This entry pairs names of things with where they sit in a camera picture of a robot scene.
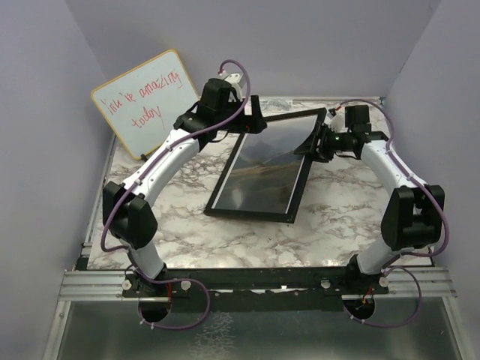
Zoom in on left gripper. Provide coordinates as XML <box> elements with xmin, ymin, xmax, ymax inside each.
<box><xmin>216</xmin><ymin>95</ymin><xmax>268</xmax><ymax>134</ymax></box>

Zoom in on wooden picture frame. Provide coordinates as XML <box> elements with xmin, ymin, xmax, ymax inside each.
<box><xmin>203</xmin><ymin>107</ymin><xmax>328</xmax><ymax>224</ymax></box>

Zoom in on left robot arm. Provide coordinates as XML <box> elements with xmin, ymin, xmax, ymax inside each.
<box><xmin>102</xmin><ymin>73</ymin><xmax>267</xmax><ymax>296</ymax></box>

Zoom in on aluminium rail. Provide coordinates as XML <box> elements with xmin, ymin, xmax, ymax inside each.
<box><xmin>58</xmin><ymin>267</ymin><xmax>458</xmax><ymax>302</ymax></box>

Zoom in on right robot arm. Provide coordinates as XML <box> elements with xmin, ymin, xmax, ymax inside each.
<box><xmin>294</xmin><ymin>103</ymin><xmax>447</xmax><ymax>293</ymax></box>

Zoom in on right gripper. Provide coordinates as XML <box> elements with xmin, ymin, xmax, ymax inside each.
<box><xmin>295</xmin><ymin>120</ymin><xmax>353</xmax><ymax>163</ymax></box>

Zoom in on white remote label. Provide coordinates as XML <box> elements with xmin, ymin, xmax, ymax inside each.
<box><xmin>259</xmin><ymin>98</ymin><xmax>293</xmax><ymax>113</ymax></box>

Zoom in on whiteboard with red writing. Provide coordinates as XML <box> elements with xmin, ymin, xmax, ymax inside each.
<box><xmin>91</xmin><ymin>49</ymin><xmax>199</xmax><ymax>160</ymax></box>

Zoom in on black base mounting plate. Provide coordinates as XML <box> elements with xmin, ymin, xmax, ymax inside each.
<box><xmin>122</xmin><ymin>265</ymin><xmax>388</xmax><ymax>312</ymax></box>

